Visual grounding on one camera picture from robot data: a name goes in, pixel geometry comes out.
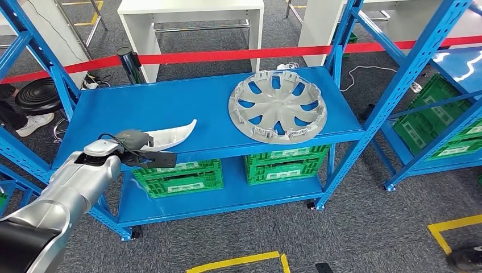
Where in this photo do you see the white power cable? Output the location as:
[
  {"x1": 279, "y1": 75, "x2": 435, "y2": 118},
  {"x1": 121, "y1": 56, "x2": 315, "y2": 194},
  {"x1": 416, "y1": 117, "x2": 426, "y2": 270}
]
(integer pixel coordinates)
[{"x1": 340, "y1": 65, "x2": 423, "y2": 93}]

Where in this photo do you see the white table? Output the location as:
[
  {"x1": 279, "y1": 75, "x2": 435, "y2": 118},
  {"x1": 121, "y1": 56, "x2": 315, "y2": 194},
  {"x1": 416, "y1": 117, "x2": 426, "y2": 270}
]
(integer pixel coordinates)
[
  {"x1": 117, "y1": 0, "x2": 265, "y2": 84},
  {"x1": 358, "y1": 0, "x2": 482, "y2": 52}
]

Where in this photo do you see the yellow floor tape square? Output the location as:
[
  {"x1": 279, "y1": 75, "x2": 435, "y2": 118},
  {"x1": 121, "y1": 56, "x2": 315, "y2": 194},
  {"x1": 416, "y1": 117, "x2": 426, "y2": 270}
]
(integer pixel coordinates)
[
  {"x1": 427, "y1": 214, "x2": 482, "y2": 256},
  {"x1": 185, "y1": 251, "x2": 292, "y2": 273}
]

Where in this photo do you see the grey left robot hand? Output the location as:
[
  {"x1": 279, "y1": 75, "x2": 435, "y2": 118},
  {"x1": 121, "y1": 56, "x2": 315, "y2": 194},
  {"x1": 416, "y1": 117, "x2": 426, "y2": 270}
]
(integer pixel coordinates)
[{"x1": 112, "y1": 129, "x2": 178, "y2": 169}]

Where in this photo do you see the white panel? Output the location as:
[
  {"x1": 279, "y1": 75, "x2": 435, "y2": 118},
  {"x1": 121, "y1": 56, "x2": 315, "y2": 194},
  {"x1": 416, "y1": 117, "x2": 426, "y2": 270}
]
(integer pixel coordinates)
[
  {"x1": 297, "y1": 0, "x2": 356, "y2": 69},
  {"x1": 0, "y1": 0, "x2": 90, "y2": 90}
]

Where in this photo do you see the black stanchion post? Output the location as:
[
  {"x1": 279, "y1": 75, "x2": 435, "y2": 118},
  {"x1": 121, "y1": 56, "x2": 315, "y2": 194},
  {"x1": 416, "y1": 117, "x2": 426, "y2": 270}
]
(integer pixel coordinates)
[{"x1": 115, "y1": 47, "x2": 147, "y2": 86}]

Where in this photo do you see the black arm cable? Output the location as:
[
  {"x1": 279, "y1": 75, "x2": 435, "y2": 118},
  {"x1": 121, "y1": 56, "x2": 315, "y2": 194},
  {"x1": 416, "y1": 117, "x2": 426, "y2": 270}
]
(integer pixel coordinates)
[{"x1": 97, "y1": 133, "x2": 155, "y2": 163}]

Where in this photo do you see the silver wheel cover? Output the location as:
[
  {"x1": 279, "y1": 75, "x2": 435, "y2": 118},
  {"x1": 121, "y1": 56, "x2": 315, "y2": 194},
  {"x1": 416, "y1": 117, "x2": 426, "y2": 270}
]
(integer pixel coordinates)
[{"x1": 228, "y1": 70, "x2": 329, "y2": 145}]

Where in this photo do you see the blue metal shelf rack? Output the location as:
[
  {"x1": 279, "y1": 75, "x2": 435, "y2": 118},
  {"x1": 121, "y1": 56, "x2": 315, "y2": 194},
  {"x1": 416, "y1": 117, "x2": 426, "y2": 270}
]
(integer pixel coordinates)
[
  {"x1": 376, "y1": 38, "x2": 482, "y2": 193},
  {"x1": 0, "y1": 0, "x2": 471, "y2": 242},
  {"x1": 0, "y1": 164, "x2": 43, "y2": 221}
]

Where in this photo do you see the black round stool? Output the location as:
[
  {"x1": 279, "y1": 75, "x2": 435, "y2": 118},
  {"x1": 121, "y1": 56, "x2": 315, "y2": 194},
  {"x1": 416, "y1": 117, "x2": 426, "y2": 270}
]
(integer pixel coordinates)
[{"x1": 14, "y1": 77, "x2": 69, "y2": 144}]

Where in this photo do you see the white curved plastic part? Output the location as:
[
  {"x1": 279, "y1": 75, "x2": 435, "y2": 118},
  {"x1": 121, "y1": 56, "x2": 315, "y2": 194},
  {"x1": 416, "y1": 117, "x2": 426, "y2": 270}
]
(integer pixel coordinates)
[{"x1": 141, "y1": 118, "x2": 198, "y2": 152}]

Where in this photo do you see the red barrier tape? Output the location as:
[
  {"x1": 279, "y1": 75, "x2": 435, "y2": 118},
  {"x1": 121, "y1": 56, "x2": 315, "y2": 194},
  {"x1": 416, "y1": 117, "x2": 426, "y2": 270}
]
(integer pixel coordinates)
[{"x1": 0, "y1": 35, "x2": 482, "y2": 86}]

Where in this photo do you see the white power strip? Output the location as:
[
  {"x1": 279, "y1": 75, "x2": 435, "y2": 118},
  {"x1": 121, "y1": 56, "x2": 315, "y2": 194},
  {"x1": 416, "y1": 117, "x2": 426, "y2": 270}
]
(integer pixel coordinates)
[{"x1": 276, "y1": 61, "x2": 301, "y2": 72}]

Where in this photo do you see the person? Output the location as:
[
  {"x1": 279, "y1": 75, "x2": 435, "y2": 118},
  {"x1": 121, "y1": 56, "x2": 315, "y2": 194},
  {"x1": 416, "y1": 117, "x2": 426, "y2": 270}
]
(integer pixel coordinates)
[
  {"x1": 445, "y1": 245, "x2": 482, "y2": 273},
  {"x1": 0, "y1": 83, "x2": 56, "y2": 138}
]

